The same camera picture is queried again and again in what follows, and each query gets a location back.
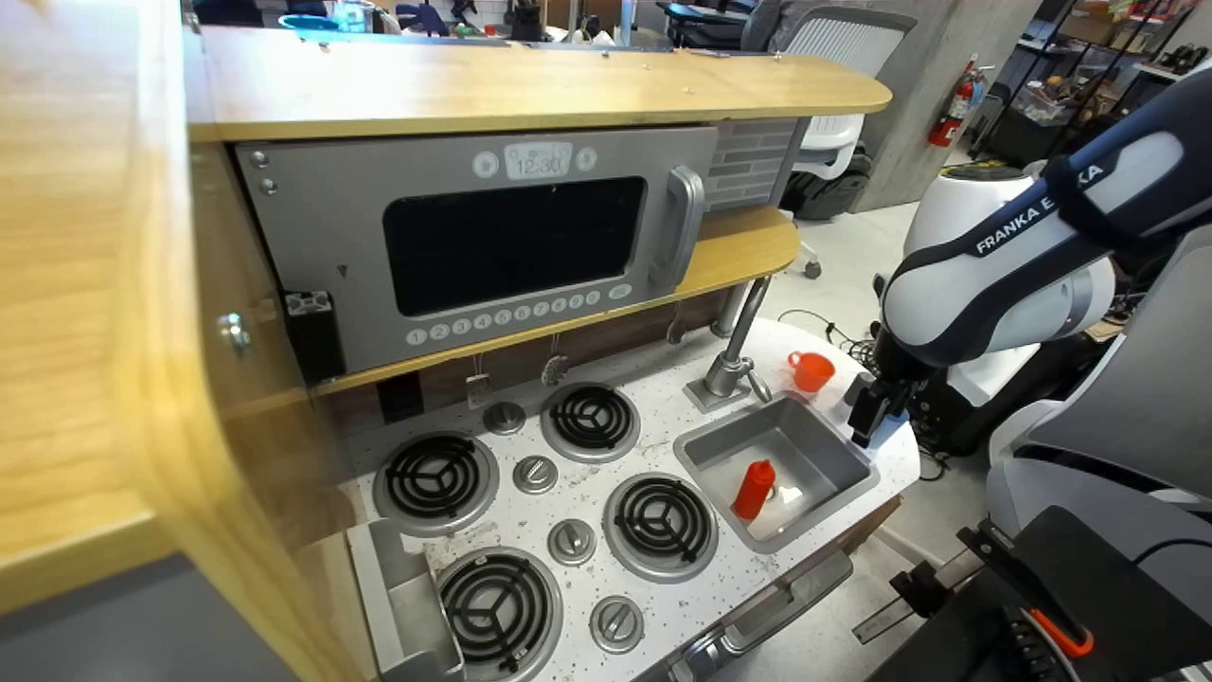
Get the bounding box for black clamp orange handle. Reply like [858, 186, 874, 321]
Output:
[957, 519, 1102, 676]

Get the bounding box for grey toy faucet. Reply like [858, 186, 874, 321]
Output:
[683, 271, 777, 409]

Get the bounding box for black coil stove burner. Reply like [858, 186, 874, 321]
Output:
[599, 468, 722, 583]
[430, 546, 569, 682]
[371, 427, 500, 537]
[537, 380, 645, 465]

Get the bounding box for metal latch bracket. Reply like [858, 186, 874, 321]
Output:
[210, 308, 257, 360]

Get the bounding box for grey oven door handle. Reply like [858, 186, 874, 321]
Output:
[685, 543, 858, 677]

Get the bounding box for red fire extinguisher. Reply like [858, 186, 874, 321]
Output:
[924, 55, 992, 151]

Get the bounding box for wooden toy kitchen frame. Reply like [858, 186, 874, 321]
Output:
[0, 0, 902, 682]

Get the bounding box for orange plastic cup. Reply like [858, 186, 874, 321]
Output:
[784, 349, 842, 398]

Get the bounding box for black storage shelf rack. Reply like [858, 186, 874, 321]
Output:
[981, 0, 1212, 162]

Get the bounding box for white toy stove sink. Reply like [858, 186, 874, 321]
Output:
[338, 313, 924, 682]

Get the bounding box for red plastic cup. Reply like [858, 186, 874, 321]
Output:
[727, 458, 780, 528]

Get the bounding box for grey toy sink basin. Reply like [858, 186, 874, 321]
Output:
[671, 390, 881, 558]

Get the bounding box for grey toy microwave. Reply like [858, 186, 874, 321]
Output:
[231, 119, 803, 381]

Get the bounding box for grey round stove knob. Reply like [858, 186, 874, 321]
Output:
[545, 515, 599, 567]
[510, 451, 559, 498]
[585, 591, 649, 660]
[482, 398, 529, 439]

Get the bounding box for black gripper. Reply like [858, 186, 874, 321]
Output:
[845, 332, 943, 446]

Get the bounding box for grey office chair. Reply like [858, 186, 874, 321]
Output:
[770, 5, 921, 186]

